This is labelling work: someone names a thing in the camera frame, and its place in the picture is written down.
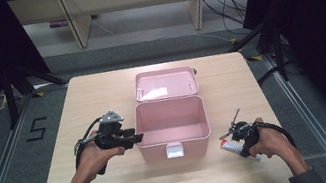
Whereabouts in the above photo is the pink plastic storage box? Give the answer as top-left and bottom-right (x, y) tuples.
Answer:
(124, 62), (215, 166)

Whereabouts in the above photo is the right hand-held gripper black cable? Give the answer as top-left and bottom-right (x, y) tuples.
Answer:
(251, 115), (298, 156)

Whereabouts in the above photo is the person's left hand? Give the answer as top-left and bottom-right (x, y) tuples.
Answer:
(70, 125), (131, 183)

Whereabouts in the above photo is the hand-held gripper black cable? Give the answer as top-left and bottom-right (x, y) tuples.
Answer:
(68, 117), (111, 171)
(251, 115), (298, 156)

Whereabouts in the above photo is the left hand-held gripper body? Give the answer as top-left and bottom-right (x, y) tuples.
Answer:
(68, 108), (133, 180)

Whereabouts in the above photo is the left hand-held gripper black cable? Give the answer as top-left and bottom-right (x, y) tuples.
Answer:
(68, 117), (111, 171)

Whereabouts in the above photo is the person's right hand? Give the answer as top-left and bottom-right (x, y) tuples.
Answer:
(244, 111), (301, 171)

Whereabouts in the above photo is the thick black floor cable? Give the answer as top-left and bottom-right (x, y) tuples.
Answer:
(255, 61), (299, 87)

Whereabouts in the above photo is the yellow black tape marker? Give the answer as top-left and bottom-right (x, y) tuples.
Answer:
(32, 90), (46, 99)
(245, 54), (264, 64)

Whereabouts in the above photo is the red and white tube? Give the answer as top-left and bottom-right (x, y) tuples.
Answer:
(218, 133), (264, 169)

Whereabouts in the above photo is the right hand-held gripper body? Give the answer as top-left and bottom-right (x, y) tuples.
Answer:
(214, 105), (259, 145)

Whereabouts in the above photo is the small pink box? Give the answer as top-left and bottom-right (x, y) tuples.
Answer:
(48, 18), (69, 30)

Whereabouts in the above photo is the black metal stand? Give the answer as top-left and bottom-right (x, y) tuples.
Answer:
(223, 16), (291, 91)
(0, 55), (75, 131)

